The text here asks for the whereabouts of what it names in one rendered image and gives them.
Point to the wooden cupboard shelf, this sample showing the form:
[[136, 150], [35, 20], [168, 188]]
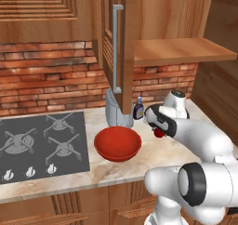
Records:
[[176, 50]]

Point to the closed wooden cupboard door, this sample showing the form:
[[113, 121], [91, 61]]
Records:
[[46, 15]]

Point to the dark bottle with blue cap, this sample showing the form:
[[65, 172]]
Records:
[[138, 109]]

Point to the open wooden cupboard body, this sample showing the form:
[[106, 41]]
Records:
[[217, 80]]

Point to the red bowl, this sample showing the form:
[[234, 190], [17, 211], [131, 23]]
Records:
[[117, 143]]

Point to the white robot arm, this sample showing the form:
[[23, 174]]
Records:
[[204, 142]]

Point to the grey small appliance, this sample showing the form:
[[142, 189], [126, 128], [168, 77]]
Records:
[[114, 112]]

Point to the red apple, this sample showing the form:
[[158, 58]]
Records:
[[159, 134]]

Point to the white hob knob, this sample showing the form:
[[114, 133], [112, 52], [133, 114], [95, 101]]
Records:
[[7, 174], [30, 172], [51, 168]]

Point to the wooden base cupboard front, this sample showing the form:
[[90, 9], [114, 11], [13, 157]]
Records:
[[130, 201], [62, 208]]

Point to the grey hob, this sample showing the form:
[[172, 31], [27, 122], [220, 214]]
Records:
[[37, 148]]

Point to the open wooden cupboard door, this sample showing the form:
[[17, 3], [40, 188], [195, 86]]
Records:
[[128, 49]]

